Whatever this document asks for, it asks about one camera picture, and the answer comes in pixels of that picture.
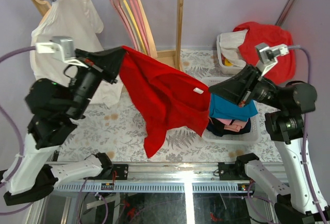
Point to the red garment on rear basket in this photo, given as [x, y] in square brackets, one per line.
[273, 36]

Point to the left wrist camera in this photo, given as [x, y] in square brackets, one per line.
[61, 48]

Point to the pink hanger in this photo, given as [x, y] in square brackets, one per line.
[119, 7]
[135, 12]

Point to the aluminium rail frame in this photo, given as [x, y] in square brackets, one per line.
[181, 193]

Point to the red t shirt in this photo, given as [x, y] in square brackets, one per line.
[166, 98]

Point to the white garment in rear basket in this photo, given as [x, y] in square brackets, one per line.
[229, 47]

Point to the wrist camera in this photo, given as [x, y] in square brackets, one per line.
[61, 48]
[268, 56]

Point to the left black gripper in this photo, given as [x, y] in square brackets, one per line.
[111, 58]

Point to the white t shirt on hanger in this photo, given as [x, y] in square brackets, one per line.
[77, 19]

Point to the rear white basket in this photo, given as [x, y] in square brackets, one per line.
[226, 67]

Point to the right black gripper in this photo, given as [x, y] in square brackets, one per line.
[242, 88]

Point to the floral table cloth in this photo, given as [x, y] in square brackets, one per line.
[119, 131]

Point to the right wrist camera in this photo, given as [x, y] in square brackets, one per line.
[268, 56]

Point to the light wooden hanger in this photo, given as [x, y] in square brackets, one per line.
[146, 30]

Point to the pink garment in basket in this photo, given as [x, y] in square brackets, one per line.
[229, 124]

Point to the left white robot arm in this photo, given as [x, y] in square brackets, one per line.
[55, 109]

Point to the white laundry basket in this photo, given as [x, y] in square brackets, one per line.
[254, 136]

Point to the yellow hanger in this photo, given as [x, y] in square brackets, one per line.
[129, 11]

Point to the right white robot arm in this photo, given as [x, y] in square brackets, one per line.
[291, 136]

